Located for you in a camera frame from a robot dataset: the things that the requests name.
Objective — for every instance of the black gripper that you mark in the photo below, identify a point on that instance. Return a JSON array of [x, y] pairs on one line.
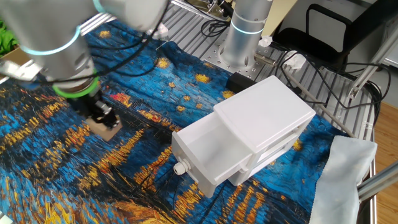
[[90, 105]]

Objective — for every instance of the wooden cube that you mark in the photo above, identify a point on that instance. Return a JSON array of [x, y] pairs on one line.
[[107, 134]]

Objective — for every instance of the white plastic box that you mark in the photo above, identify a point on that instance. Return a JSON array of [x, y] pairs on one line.
[[214, 155]]

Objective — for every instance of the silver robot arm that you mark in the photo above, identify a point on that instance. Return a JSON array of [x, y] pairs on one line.
[[46, 25]]

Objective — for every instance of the white plastic drawer cabinet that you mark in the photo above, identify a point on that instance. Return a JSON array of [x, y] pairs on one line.
[[264, 112]]

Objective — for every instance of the white closed drawer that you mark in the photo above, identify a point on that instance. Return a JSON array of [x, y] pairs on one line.
[[270, 157]]

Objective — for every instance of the starry night painted tablecloth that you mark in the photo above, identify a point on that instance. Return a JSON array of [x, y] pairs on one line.
[[93, 186]]

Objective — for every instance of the white power strip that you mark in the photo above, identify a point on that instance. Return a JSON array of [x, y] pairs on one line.
[[161, 31]]

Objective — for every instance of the cardboard box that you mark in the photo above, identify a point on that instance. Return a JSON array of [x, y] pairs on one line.
[[15, 56]]

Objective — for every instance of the green cloth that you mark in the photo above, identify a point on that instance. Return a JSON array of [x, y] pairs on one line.
[[6, 39]]

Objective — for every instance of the black power adapter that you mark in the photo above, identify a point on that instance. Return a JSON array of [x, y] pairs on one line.
[[239, 82]]

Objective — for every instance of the white button box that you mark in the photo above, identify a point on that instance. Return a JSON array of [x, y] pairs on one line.
[[3, 219]]

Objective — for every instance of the crumpled white tissue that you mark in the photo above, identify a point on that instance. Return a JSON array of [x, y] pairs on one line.
[[265, 41], [295, 60]]

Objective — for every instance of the beige cardboard sheet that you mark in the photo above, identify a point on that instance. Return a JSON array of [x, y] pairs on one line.
[[278, 15]]

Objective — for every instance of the black office chair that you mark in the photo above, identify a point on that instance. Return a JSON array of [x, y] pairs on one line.
[[314, 43]]

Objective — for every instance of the light grey cloth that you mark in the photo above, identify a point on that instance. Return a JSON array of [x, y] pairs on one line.
[[342, 180]]

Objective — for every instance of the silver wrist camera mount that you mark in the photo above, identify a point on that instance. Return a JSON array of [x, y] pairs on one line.
[[18, 70]]

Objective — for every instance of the aluminium frame strut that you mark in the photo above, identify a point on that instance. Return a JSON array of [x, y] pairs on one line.
[[379, 183], [370, 65]]

